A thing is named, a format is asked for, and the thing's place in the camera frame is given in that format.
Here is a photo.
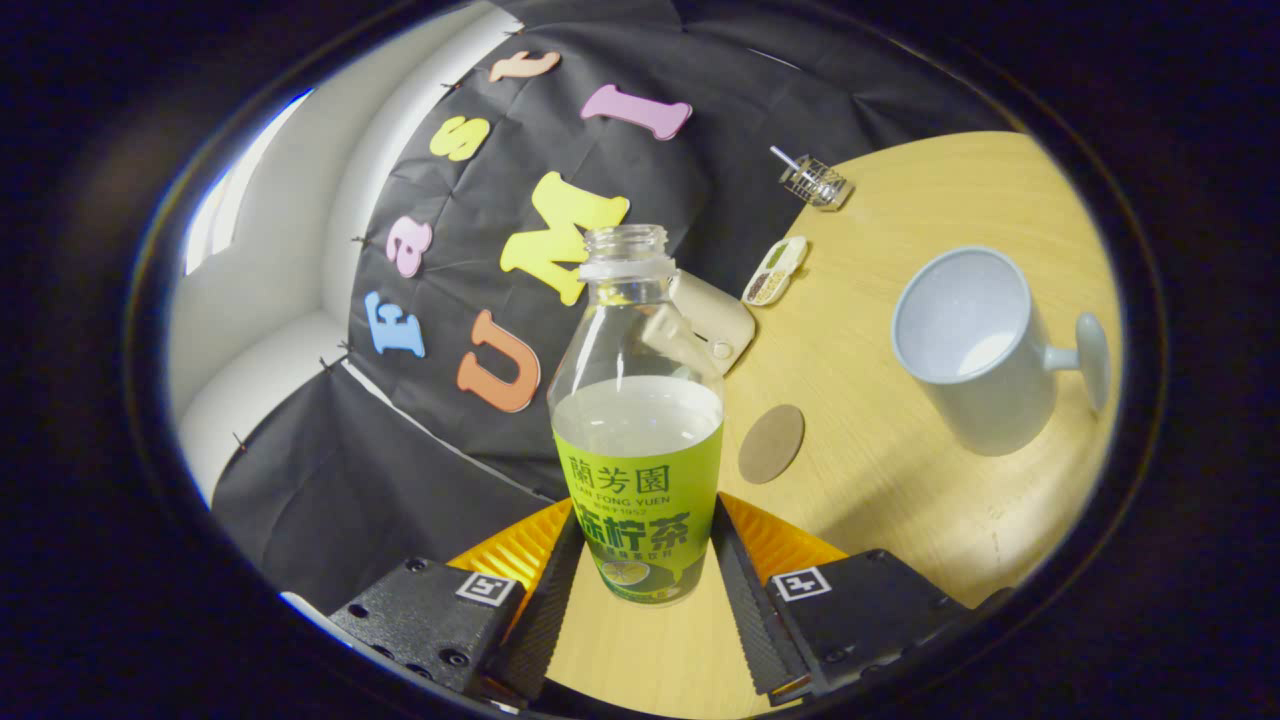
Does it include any white divided grain tray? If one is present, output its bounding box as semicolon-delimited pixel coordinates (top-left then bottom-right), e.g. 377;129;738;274
742;236;809;307

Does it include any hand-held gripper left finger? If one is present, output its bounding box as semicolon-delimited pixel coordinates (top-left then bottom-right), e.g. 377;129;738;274
330;497;586;706

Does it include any cream toaster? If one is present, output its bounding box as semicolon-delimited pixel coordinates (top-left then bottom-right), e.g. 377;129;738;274
640;270;757;376

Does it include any green label juice bottle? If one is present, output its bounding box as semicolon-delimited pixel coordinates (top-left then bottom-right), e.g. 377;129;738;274
547;224;725;607

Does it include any wire mesh holder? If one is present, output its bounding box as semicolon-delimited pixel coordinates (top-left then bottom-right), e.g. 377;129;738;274
780;155;854;211

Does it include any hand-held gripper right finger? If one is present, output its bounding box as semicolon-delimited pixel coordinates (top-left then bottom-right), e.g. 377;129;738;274
710;492;1011;706

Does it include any wooden table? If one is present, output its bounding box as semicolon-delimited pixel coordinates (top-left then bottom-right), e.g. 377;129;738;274
545;130;1123;716

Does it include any round brown coaster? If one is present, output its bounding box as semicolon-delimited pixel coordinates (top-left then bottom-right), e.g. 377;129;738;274
738;404;806;485

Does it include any ceiling light panel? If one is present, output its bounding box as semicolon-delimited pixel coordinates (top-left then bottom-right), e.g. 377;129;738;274
183;88;316;276

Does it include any pale grey cup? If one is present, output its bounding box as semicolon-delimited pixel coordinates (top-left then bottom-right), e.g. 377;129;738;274
890;246;1111;458

